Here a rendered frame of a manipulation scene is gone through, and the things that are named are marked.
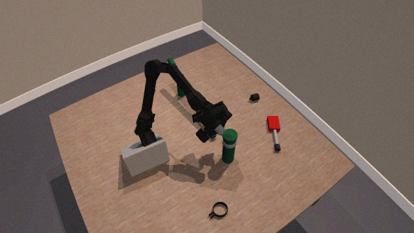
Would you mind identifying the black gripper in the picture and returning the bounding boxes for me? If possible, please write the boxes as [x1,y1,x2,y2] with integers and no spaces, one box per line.
[196,111,232,143]

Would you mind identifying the grey cup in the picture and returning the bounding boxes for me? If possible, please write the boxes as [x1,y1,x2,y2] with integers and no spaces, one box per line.
[215,124,237,149]

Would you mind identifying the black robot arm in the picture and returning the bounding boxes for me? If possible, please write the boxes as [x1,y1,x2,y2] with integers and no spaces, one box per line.
[135,60,229,147]

